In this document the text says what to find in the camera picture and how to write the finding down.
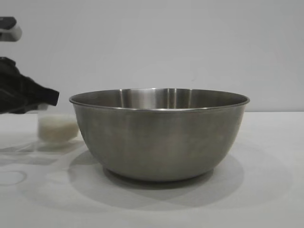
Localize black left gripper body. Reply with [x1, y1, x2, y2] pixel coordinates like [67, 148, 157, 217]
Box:
[0, 57, 24, 114]

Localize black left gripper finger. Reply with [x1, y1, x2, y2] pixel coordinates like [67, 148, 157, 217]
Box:
[23, 76, 59, 114]

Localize clear plastic measuring cup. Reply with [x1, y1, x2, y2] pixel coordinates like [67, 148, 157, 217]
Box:
[37, 103, 79, 146]

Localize white rice grains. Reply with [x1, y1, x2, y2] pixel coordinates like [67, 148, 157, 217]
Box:
[38, 115, 79, 141]

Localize stainless steel mixing bowl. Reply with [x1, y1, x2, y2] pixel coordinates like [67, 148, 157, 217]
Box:
[68, 87, 251, 182]

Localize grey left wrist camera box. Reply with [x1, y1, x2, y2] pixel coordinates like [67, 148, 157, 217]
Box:
[0, 16, 23, 44]

